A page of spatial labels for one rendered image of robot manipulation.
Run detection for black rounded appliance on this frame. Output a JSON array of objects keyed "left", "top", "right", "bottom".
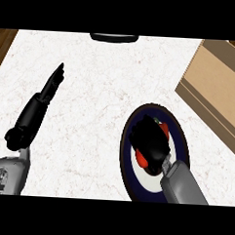
[{"left": 89, "top": 33, "right": 140, "bottom": 45}]

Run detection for red tomato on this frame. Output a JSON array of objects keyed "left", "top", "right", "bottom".
[{"left": 134, "top": 116, "right": 172, "bottom": 170}]

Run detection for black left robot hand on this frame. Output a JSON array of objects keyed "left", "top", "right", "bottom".
[{"left": 4, "top": 59, "right": 65, "bottom": 154}]

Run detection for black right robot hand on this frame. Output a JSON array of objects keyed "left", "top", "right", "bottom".
[{"left": 126, "top": 113, "right": 174, "bottom": 177}]

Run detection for brown cardboard box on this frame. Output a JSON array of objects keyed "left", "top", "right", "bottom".
[{"left": 172, "top": 38, "right": 235, "bottom": 151}]

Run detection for dark blue white plate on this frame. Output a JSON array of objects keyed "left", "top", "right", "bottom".
[{"left": 116, "top": 101, "right": 194, "bottom": 205}]

